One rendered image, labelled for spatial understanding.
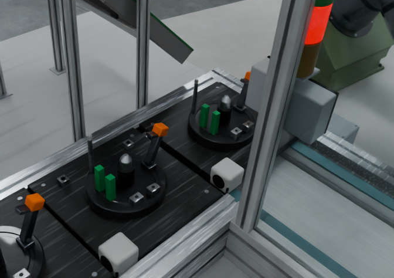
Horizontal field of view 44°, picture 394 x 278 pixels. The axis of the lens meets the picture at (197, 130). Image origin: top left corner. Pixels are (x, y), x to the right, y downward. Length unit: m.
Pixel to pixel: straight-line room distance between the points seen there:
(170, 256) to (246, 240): 0.14
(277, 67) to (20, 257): 0.45
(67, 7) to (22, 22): 2.61
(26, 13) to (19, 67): 2.19
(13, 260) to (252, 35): 1.07
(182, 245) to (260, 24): 1.00
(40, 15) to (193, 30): 2.08
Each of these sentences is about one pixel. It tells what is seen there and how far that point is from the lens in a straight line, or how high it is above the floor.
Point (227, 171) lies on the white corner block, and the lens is 0.88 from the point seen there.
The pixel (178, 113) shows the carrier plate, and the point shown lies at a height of 0.97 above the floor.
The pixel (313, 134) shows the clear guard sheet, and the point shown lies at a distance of 0.66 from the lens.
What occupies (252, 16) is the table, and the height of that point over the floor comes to 0.86.
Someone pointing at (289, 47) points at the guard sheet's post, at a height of 1.31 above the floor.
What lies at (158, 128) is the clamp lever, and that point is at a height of 1.07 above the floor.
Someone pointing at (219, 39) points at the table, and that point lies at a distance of 1.54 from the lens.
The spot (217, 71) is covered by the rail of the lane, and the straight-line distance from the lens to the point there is 1.19.
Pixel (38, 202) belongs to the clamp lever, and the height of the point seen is 1.07.
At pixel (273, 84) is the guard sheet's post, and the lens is 0.65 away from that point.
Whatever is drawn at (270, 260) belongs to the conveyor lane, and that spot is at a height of 0.94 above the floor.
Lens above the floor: 1.60
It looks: 40 degrees down
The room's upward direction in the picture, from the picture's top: 6 degrees clockwise
